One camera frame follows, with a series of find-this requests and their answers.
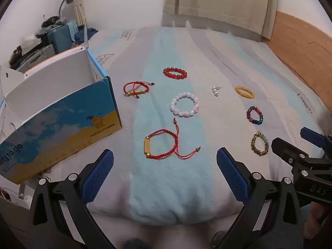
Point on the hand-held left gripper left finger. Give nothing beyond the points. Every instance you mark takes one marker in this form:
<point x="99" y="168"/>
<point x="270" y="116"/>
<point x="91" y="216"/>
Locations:
<point x="98" y="176"/>

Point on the person's right hand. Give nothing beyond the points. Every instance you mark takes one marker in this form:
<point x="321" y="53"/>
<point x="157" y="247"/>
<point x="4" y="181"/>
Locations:
<point x="317" y="220"/>

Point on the cream window curtain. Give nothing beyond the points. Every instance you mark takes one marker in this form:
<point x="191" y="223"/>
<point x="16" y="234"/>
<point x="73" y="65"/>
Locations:
<point x="79" y="7"/>

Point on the white pearl earring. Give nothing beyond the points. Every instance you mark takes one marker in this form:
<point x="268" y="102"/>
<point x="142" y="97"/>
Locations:
<point x="214" y="90"/>

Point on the striped bed sheet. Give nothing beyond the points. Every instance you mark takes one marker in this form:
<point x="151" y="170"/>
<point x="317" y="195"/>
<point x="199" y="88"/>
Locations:
<point x="166" y="186"/>

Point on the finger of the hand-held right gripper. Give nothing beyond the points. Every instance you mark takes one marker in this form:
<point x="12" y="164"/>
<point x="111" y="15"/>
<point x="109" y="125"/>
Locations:
<point x="315" y="138"/>
<point x="285" y="151"/>

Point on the silver suitcase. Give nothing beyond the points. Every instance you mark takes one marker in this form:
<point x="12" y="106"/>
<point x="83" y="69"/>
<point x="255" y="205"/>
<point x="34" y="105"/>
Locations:
<point x="36" y="57"/>

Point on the dark bag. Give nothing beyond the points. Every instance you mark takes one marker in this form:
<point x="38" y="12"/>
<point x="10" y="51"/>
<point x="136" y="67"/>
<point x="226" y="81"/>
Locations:
<point x="51" y="21"/>

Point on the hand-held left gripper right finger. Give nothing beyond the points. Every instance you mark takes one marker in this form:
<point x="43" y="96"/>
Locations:
<point x="230" y="176"/>

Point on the blue suitcase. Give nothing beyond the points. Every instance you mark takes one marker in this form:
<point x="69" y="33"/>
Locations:
<point x="61" y="39"/>

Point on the beige curtain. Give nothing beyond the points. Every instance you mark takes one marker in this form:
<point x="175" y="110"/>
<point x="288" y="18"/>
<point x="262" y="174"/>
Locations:
<point x="215" y="0"/>

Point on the blue and yellow cardboard box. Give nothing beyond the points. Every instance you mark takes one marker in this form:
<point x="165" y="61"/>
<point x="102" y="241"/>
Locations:
<point x="64" y="124"/>

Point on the dark blue clothing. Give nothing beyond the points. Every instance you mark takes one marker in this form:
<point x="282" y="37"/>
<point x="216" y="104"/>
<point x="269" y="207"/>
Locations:
<point x="87" y="35"/>

